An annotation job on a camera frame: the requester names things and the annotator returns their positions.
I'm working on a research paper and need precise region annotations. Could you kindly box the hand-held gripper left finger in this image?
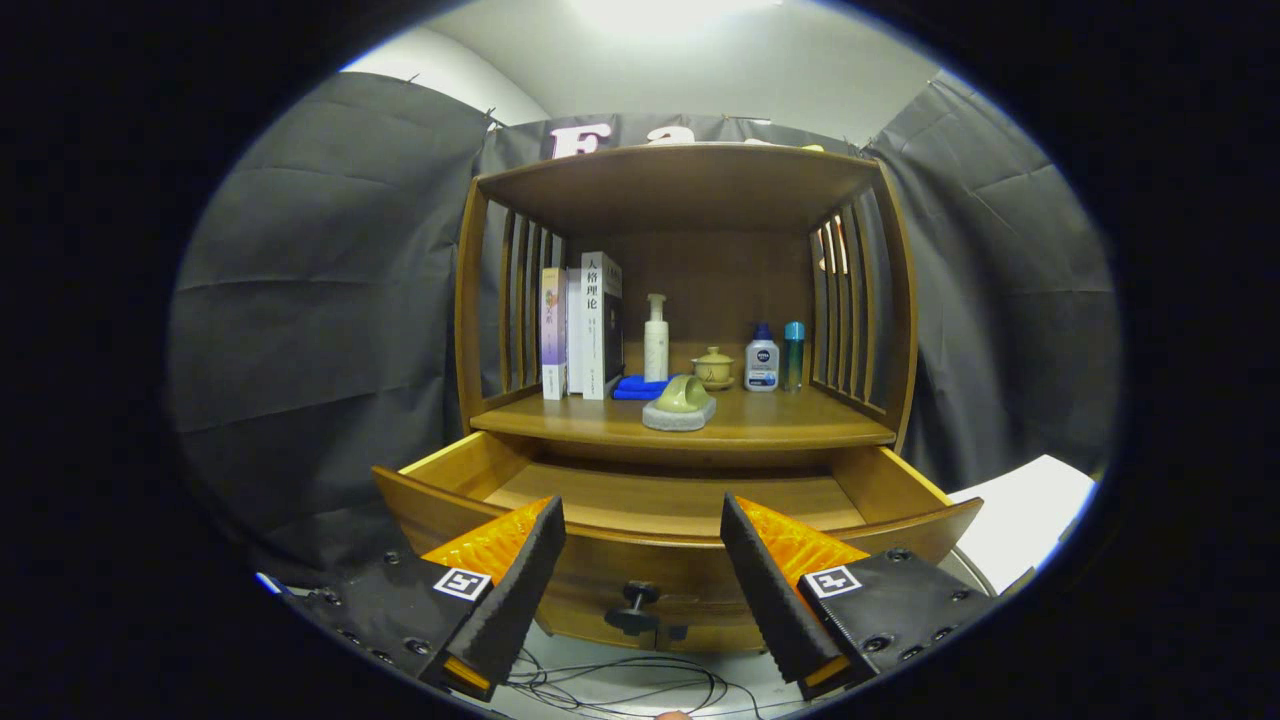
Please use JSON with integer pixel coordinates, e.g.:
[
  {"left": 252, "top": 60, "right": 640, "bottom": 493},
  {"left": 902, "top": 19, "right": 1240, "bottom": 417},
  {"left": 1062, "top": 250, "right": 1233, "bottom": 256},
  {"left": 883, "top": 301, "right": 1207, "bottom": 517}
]
[{"left": 290, "top": 496, "right": 568, "bottom": 703}]

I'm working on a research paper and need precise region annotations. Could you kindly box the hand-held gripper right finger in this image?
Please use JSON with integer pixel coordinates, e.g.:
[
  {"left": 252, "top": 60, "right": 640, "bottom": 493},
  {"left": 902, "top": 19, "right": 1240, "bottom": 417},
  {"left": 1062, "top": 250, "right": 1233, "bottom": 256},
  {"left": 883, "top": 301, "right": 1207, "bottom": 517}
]
[{"left": 720, "top": 492, "right": 1001, "bottom": 701}]

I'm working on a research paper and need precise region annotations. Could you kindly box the brown wooden drawer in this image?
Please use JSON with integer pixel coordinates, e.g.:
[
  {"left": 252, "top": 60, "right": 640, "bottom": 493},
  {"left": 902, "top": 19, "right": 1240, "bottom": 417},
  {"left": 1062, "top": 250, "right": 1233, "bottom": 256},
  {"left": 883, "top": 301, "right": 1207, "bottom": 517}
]
[{"left": 372, "top": 430, "right": 984, "bottom": 656}]

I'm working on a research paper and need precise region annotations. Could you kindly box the green ornament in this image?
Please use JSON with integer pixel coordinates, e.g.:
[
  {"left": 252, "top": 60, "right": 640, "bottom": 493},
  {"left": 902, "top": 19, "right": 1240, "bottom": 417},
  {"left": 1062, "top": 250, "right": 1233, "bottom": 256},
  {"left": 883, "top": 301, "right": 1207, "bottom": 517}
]
[{"left": 641, "top": 374, "right": 718, "bottom": 433}]

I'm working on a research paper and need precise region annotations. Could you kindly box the wooden countertop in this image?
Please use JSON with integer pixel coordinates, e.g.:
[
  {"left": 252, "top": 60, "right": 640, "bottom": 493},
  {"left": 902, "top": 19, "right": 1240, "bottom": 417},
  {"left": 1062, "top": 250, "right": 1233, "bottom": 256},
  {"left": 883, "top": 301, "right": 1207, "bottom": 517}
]
[{"left": 470, "top": 385, "right": 898, "bottom": 451}]

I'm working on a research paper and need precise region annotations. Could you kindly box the brown wooden cabinet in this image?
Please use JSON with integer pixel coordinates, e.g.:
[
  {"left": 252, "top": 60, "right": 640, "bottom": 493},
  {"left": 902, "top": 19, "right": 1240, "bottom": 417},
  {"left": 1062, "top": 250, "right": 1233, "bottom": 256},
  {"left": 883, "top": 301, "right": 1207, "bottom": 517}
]
[{"left": 455, "top": 142, "right": 919, "bottom": 471}]

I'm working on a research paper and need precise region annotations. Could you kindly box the white and blue pump bottle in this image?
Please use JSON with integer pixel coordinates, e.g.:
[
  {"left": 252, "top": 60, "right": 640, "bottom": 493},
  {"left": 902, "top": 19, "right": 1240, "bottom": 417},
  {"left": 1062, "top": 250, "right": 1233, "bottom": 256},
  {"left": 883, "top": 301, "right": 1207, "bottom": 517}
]
[{"left": 743, "top": 323, "right": 781, "bottom": 393}]

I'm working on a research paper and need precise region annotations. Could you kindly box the yellow lidded teacup with saucer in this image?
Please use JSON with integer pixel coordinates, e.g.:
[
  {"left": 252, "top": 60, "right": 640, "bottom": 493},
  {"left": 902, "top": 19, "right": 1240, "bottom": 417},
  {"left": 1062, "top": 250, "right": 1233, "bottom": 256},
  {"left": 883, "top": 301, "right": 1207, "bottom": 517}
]
[{"left": 692, "top": 346, "right": 736, "bottom": 391}]

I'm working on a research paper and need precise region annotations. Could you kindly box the thin white book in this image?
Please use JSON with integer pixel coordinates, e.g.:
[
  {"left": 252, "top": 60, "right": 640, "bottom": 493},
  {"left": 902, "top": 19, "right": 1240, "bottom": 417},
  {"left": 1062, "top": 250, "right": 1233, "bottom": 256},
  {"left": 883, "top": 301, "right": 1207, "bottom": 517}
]
[{"left": 565, "top": 268, "right": 586, "bottom": 396}]

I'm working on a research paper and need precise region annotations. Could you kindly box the purple book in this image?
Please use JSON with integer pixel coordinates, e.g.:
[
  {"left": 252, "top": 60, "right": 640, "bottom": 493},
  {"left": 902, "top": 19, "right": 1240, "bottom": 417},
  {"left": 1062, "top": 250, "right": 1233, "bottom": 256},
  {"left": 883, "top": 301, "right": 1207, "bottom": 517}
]
[{"left": 540, "top": 267, "right": 569, "bottom": 401}]

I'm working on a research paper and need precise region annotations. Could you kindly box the thick white and black book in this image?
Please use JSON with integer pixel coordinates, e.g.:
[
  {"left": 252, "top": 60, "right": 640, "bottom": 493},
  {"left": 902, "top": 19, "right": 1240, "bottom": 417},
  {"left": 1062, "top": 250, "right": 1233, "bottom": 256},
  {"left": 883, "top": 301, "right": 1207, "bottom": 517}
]
[{"left": 581, "top": 251, "right": 626, "bottom": 401}]

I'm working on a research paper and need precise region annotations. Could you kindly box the white board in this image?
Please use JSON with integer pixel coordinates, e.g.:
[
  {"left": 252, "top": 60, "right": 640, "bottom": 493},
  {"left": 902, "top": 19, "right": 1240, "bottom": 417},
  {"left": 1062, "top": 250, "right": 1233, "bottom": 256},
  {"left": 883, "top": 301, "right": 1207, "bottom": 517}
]
[{"left": 945, "top": 455, "right": 1098, "bottom": 598}]

